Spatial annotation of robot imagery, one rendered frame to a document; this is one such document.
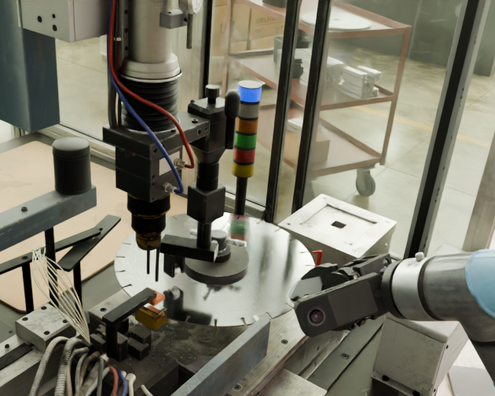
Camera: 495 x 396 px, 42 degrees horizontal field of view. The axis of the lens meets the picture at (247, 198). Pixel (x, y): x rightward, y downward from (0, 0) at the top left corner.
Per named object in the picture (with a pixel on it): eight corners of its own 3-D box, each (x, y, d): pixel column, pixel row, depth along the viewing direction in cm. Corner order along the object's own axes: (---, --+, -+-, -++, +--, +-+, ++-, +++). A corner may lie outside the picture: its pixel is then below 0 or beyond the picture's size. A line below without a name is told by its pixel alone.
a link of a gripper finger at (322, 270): (315, 296, 91) (359, 295, 84) (306, 300, 90) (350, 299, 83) (306, 264, 91) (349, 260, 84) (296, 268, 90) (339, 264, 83)
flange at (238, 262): (181, 243, 112) (182, 230, 110) (245, 243, 113) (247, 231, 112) (183, 280, 102) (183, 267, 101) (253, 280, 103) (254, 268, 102)
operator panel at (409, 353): (427, 302, 136) (443, 242, 129) (478, 324, 131) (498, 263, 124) (370, 376, 115) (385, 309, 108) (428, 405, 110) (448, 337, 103)
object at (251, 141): (242, 138, 133) (243, 124, 132) (260, 144, 131) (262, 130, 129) (229, 144, 130) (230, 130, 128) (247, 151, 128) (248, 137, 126)
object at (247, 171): (240, 166, 136) (240, 153, 135) (258, 173, 134) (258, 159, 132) (227, 173, 133) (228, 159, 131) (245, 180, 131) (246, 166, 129)
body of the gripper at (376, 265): (372, 306, 91) (442, 305, 81) (330, 328, 86) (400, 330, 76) (357, 254, 91) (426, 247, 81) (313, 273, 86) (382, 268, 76)
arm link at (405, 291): (428, 331, 73) (408, 261, 73) (397, 330, 76) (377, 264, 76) (466, 308, 77) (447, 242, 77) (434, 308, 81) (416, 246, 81)
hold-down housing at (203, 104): (208, 206, 98) (215, 78, 89) (230, 219, 96) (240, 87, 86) (180, 218, 95) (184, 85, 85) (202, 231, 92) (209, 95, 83)
